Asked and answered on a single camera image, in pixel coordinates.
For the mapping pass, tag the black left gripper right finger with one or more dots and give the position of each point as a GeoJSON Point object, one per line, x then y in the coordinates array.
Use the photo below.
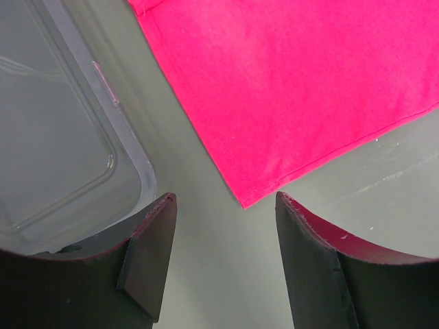
{"type": "Point", "coordinates": [336, 279]}

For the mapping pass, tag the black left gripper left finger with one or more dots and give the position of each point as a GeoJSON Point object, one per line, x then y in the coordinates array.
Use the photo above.
{"type": "Point", "coordinates": [113, 279]}

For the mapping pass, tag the red t-shirt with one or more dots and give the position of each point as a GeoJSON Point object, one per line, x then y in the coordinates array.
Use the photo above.
{"type": "Point", "coordinates": [276, 89]}

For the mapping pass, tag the clear plastic bin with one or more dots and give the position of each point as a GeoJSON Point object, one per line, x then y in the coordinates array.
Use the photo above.
{"type": "Point", "coordinates": [71, 164]}

